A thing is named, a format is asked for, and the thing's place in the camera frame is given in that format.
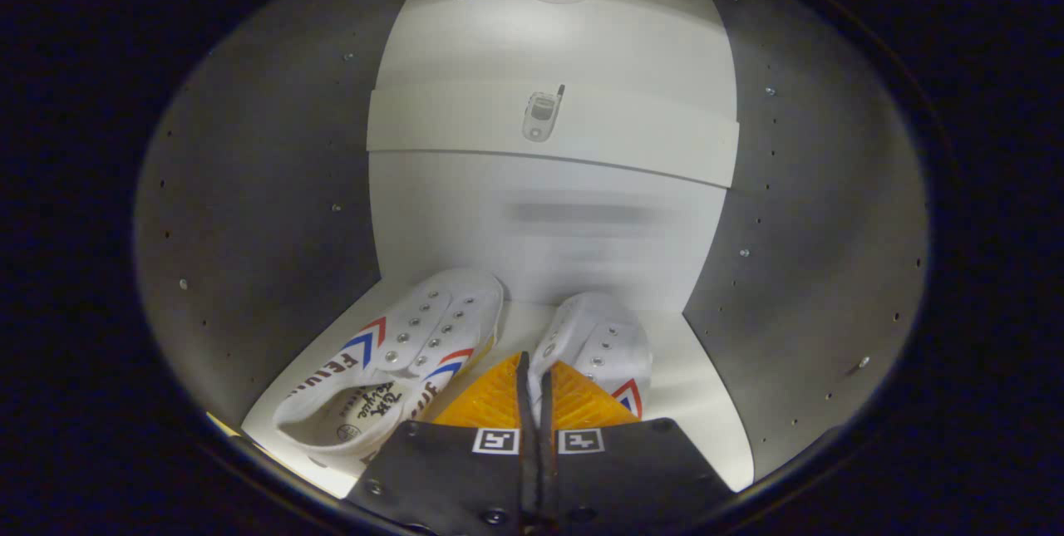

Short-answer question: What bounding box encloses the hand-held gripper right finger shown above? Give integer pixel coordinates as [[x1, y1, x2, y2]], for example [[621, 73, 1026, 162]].
[[535, 357, 734, 534]]

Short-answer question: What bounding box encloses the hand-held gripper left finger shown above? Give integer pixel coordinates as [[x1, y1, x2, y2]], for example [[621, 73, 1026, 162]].
[[344, 351, 534, 534]]

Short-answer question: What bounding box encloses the white canvas shoe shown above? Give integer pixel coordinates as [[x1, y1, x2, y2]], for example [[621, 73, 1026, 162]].
[[272, 268, 505, 460], [526, 292, 654, 421]]

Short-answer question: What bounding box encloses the grey shoe cabinet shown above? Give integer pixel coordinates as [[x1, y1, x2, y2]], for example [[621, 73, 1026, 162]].
[[133, 0, 932, 505]]

